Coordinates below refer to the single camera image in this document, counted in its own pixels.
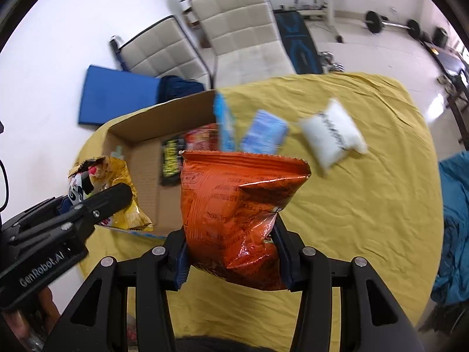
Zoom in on light blue packet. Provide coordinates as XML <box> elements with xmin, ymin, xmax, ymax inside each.
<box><xmin>240</xmin><ymin>109</ymin><xmax>290</xmax><ymax>155</ymax></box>

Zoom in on teal cloth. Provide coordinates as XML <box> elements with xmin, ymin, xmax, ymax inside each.
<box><xmin>430</xmin><ymin>154</ymin><xmax>469</xmax><ymax>306</ymax></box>

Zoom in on blue ribbed handle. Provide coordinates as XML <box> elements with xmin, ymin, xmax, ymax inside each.
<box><xmin>110</xmin><ymin>36</ymin><xmax>130</xmax><ymax>72</ymax></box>

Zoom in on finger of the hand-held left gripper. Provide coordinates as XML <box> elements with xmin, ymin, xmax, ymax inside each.
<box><xmin>0</xmin><ymin>182</ymin><xmax>133</xmax><ymax>247</ymax></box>

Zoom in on white barbell rack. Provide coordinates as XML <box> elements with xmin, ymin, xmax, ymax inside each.
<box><xmin>289</xmin><ymin>0</ymin><xmax>346</xmax><ymax>43</ymax></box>

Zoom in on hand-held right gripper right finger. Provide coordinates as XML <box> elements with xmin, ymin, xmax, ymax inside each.
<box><xmin>270</xmin><ymin>216</ymin><xmax>423</xmax><ymax>352</ymax></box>

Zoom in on blue and white packet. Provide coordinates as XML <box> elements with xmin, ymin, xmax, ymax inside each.
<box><xmin>213</xmin><ymin>93</ymin><xmax>239</xmax><ymax>152</ymax></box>

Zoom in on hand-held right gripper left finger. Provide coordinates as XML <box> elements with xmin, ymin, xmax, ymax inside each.
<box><xmin>52</xmin><ymin>228</ymin><xmax>192</xmax><ymax>352</ymax></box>

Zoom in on dark desk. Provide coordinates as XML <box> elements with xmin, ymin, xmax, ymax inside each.
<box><xmin>421</xmin><ymin>38</ymin><xmax>469</xmax><ymax>144</ymax></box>

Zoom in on black weight plates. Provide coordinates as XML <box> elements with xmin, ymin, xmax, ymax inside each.
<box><xmin>419</xmin><ymin>26</ymin><xmax>451</xmax><ymax>49</ymax></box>

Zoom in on dark blue cloth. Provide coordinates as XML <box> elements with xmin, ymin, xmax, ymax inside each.
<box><xmin>158</xmin><ymin>75</ymin><xmax>205</xmax><ymax>104</ymax></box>

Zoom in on yellow snack bag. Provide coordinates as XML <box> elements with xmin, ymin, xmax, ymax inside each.
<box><xmin>68</xmin><ymin>156</ymin><xmax>154</xmax><ymax>232</ymax></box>

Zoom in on white pouch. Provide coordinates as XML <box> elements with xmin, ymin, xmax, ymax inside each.
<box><xmin>298</xmin><ymin>98</ymin><xmax>368</xmax><ymax>172</ymax></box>

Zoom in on black cable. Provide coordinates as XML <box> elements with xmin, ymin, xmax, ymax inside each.
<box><xmin>0</xmin><ymin>159</ymin><xmax>10</xmax><ymax>211</ymax></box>

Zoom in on black and blue weight bench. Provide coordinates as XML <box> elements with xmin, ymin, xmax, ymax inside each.
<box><xmin>273</xmin><ymin>9</ymin><xmax>325</xmax><ymax>75</ymax></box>

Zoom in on blue foam mat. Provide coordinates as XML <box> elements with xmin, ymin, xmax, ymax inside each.
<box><xmin>78</xmin><ymin>65</ymin><xmax>162</xmax><ymax>126</ymax></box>

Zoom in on red snack packet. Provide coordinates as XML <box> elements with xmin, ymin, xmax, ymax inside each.
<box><xmin>184</xmin><ymin>123</ymin><xmax>220</xmax><ymax>153</ymax></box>

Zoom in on cardboard box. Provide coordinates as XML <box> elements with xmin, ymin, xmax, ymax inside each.
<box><xmin>104</xmin><ymin>90</ymin><xmax>221</xmax><ymax>240</ymax></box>

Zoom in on person's left hand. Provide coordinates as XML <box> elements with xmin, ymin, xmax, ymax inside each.
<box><xmin>0</xmin><ymin>288</ymin><xmax>61</xmax><ymax>351</ymax></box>

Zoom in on yellow tablecloth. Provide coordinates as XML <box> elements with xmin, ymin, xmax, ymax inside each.
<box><xmin>73</xmin><ymin>72</ymin><xmax>445</xmax><ymax>342</ymax></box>

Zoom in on orange snack bag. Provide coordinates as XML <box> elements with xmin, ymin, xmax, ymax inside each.
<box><xmin>179</xmin><ymin>150</ymin><xmax>311</xmax><ymax>291</ymax></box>

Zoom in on chrome dumbbells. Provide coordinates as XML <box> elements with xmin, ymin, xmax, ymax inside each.
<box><xmin>318</xmin><ymin>51</ymin><xmax>346</xmax><ymax>74</ymax></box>

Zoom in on black and yellow packet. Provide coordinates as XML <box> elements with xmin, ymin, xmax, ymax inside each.
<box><xmin>160</xmin><ymin>137</ymin><xmax>186</xmax><ymax>187</ymax></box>

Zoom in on beige padded chair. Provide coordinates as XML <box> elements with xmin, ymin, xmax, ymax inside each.
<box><xmin>190</xmin><ymin>0</ymin><xmax>297</xmax><ymax>90</ymax></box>
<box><xmin>119</xmin><ymin>15</ymin><xmax>214</xmax><ymax>89</ymax></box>

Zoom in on short barbell with black plates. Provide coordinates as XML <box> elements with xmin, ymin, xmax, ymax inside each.
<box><xmin>364</xmin><ymin>11</ymin><xmax>421</xmax><ymax>39</ymax></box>

